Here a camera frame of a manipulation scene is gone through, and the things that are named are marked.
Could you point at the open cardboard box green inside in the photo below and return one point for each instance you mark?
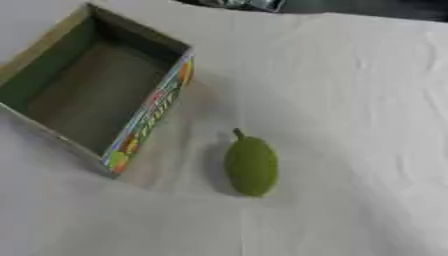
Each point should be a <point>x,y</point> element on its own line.
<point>87,90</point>

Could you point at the green oval toy fruit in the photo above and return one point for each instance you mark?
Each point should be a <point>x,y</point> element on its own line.
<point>252,165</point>

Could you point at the crumpled silver foil bag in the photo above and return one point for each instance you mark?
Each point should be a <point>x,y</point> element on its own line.
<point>245,4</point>

